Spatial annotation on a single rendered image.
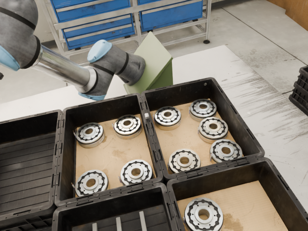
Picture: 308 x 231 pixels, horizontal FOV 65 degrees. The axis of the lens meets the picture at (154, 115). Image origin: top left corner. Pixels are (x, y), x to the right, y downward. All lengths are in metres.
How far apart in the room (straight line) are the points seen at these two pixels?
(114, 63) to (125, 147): 0.40
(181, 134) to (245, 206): 0.33
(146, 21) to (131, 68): 1.67
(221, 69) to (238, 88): 0.19
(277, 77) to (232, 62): 1.23
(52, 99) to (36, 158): 0.53
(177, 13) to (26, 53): 2.22
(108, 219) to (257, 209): 0.42
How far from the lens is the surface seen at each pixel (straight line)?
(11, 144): 1.11
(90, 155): 0.91
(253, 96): 1.30
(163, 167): 0.70
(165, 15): 2.82
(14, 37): 0.81
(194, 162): 0.79
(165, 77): 1.09
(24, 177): 0.97
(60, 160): 0.81
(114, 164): 0.86
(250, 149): 0.81
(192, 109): 0.95
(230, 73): 1.43
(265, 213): 0.78
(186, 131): 0.91
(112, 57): 1.09
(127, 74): 1.14
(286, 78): 2.71
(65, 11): 2.61
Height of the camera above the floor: 1.52
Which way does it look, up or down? 44 degrees down
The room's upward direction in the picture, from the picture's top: 8 degrees counter-clockwise
